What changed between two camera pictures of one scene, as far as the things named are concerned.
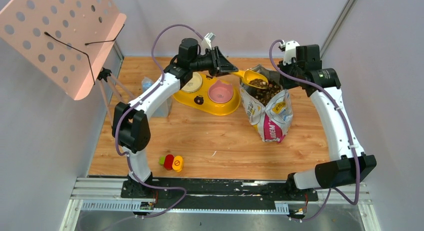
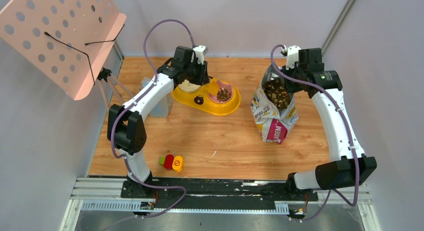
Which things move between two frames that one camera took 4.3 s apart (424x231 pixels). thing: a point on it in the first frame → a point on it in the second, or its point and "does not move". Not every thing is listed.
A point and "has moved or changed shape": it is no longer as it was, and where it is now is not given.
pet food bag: [269, 110] has moved or changed shape
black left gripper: [215, 61] → [200, 75]
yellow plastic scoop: [253, 78] → [212, 88]
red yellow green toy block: [171, 162] does not move
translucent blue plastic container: [162, 109] does not move
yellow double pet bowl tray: [200, 100] does not move
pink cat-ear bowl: [220, 92] does not move
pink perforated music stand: [67, 35] does not move
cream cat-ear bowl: [194, 84] does not move
